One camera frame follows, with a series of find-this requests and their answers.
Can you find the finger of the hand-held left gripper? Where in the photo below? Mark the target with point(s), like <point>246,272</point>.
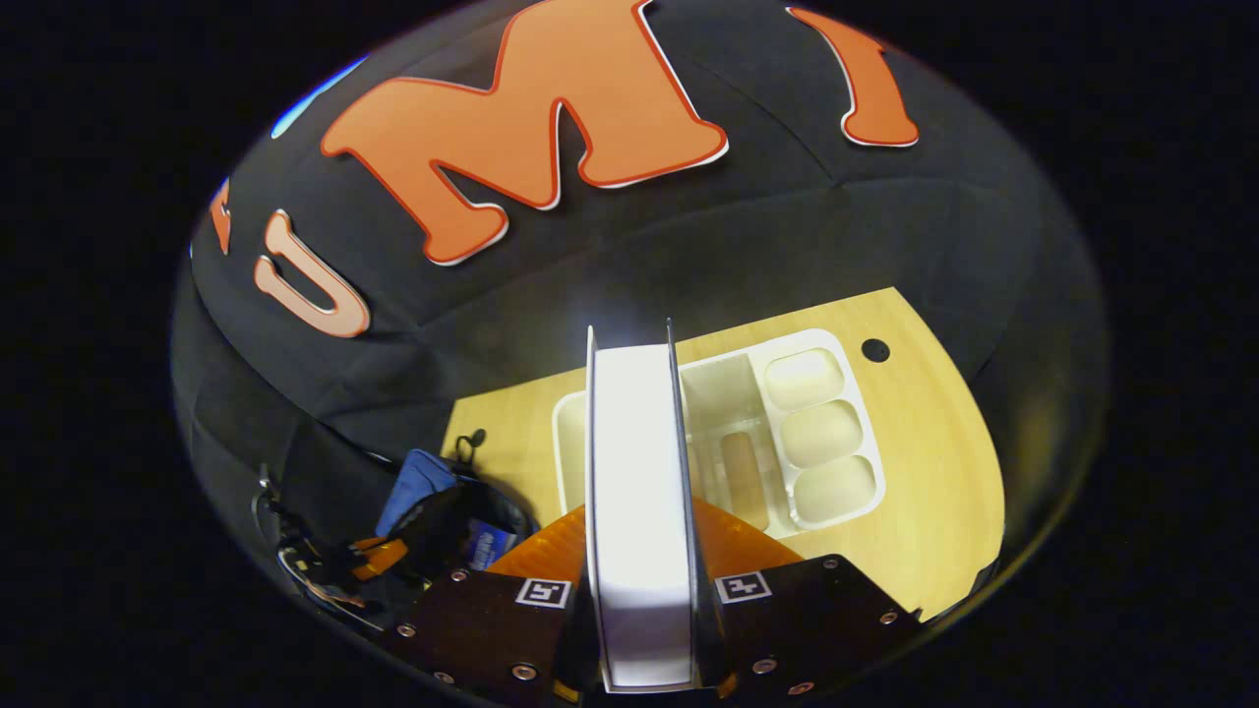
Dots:
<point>379,559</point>

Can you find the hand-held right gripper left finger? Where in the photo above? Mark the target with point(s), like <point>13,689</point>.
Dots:
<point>472,629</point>

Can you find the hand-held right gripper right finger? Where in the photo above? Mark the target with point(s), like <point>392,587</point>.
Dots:
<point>807,619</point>

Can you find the blue schoolbag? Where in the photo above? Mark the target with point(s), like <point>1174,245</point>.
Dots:
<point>418,482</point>

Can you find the cream plastic bookshelf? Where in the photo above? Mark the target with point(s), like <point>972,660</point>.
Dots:
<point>826,433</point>

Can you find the grey portrait cover book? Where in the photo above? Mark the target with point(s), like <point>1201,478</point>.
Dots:
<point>639,492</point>

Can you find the black round table grommet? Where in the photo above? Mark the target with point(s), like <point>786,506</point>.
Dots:
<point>875,349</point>

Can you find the black backdrop cloth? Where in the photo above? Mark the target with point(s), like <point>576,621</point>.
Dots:
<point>787,216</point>

